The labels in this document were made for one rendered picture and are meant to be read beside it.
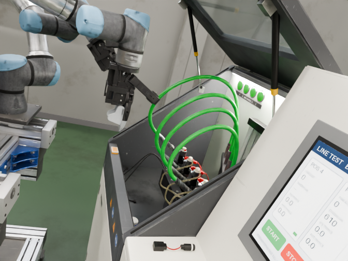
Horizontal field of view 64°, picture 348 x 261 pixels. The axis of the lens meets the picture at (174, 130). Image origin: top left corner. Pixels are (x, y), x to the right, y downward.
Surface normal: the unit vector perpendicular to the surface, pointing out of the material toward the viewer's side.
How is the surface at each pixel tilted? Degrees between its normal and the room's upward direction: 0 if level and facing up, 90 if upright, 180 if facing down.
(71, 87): 90
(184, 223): 90
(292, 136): 76
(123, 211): 0
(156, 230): 90
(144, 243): 0
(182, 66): 90
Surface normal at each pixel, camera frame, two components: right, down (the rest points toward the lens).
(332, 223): -0.84, -0.34
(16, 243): 0.25, -0.90
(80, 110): 0.15, 0.38
